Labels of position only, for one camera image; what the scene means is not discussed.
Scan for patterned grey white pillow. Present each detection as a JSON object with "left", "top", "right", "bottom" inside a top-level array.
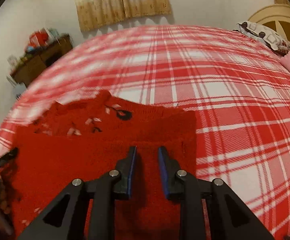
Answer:
[{"left": 237, "top": 21, "right": 290, "bottom": 55}]

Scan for beige wooden headboard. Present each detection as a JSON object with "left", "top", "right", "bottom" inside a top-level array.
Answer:
[{"left": 248, "top": 0, "right": 290, "bottom": 41}]

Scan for beige patterned curtain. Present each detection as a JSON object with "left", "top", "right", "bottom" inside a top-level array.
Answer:
[{"left": 75, "top": 0, "right": 171, "bottom": 32}]

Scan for red knitted sweater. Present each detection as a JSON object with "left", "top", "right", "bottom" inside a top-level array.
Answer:
[{"left": 10, "top": 91, "right": 196, "bottom": 239}]

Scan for brown wooden cabinet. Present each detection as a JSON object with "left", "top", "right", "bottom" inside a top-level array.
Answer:
[{"left": 10, "top": 34, "right": 73, "bottom": 87}]

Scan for red gift bag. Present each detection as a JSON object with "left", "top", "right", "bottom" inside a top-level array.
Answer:
[{"left": 28, "top": 29, "right": 49, "bottom": 48}]

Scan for red white plaid bedspread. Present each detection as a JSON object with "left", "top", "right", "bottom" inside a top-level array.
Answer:
[{"left": 0, "top": 25, "right": 290, "bottom": 239}]

